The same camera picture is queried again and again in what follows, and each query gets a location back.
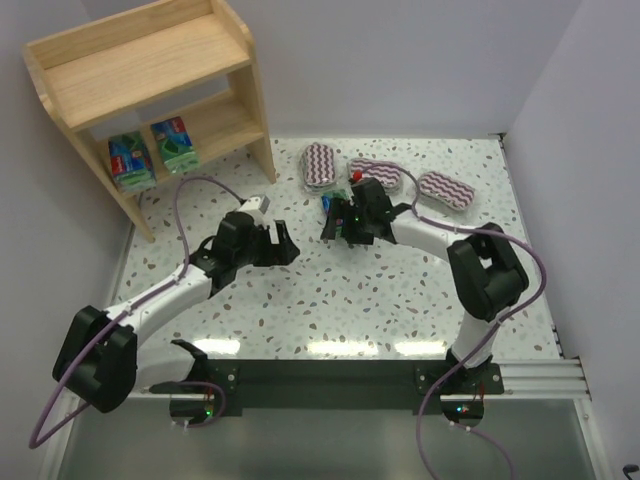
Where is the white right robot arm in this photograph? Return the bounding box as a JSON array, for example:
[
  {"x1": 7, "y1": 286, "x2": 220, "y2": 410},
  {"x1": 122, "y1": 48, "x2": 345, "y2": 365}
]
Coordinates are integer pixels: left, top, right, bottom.
[{"x1": 321, "y1": 178, "x2": 529, "y2": 370}]

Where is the wooden three-tier shelf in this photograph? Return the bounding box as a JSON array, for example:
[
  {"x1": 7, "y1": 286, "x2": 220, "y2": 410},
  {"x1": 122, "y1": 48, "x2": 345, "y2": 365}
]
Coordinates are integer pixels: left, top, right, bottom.
[{"x1": 23, "y1": 1, "x2": 276, "y2": 241}]

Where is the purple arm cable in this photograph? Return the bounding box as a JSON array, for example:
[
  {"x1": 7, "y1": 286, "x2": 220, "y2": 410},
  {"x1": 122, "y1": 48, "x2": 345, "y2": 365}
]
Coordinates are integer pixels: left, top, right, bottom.
[
  {"x1": 28, "y1": 176, "x2": 249, "y2": 448},
  {"x1": 359, "y1": 167, "x2": 549, "y2": 351}
]

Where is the aluminium frame rail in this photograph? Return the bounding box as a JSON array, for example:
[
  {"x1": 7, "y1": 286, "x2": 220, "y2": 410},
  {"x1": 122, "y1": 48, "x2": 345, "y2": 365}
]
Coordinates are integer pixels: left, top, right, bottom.
[{"x1": 500, "y1": 359, "x2": 591, "y2": 400}]

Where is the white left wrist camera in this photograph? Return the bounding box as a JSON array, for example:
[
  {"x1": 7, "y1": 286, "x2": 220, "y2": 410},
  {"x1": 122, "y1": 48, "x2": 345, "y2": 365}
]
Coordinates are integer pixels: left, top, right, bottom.
[{"x1": 237, "y1": 194, "x2": 270, "y2": 225}]

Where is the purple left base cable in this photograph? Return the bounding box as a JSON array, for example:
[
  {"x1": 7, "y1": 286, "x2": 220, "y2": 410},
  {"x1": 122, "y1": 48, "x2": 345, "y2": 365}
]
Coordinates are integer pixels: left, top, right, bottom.
[{"x1": 169, "y1": 379, "x2": 231, "y2": 430}]

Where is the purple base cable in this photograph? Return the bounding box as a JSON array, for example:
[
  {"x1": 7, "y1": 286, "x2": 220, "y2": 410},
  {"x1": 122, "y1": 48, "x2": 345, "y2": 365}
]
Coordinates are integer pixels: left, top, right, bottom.
[
  {"x1": 169, "y1": 379, "x2": 231, "y2": 430},
  {"x1": 417, "y1": 364, "x2": 516, "y2": 480}
]

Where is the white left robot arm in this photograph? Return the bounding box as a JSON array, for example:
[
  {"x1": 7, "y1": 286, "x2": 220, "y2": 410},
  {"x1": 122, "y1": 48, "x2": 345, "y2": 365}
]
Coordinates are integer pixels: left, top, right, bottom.
[{"x1": 52, "y1": 211, "x2": 300, "y2": 413}]

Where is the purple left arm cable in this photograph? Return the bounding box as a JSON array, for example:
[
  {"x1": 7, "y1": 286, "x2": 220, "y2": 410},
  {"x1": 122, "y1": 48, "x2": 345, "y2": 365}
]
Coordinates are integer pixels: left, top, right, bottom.
[{"x1": 28, "y1": 176, "x2": 249, "y2": 448}]

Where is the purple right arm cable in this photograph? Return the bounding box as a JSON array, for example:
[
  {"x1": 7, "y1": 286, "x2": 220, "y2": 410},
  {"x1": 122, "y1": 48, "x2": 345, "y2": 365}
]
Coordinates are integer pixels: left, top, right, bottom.
[{"x1": 359, "y1": 167, "x2": 549, "y2": 351}]

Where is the purple wavy sponge pack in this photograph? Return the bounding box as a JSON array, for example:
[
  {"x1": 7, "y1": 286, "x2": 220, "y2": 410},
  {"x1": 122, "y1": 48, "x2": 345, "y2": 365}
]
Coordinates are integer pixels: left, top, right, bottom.
[
  {"x1": 418, "y1": 171, "x2": 475, "y2": 211},
  {"x1": 347, "y1": 158, "x2": 402, "y2": 194},
  {"x1": 301, "y1": 142, "x2": 337, "y2": 192}
]

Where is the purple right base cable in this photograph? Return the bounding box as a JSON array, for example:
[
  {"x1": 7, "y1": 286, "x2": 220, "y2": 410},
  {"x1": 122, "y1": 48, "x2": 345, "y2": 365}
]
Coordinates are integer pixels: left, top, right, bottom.
[{"x1": 417, "y1": 364, "x2": 516, "y2": 480}]

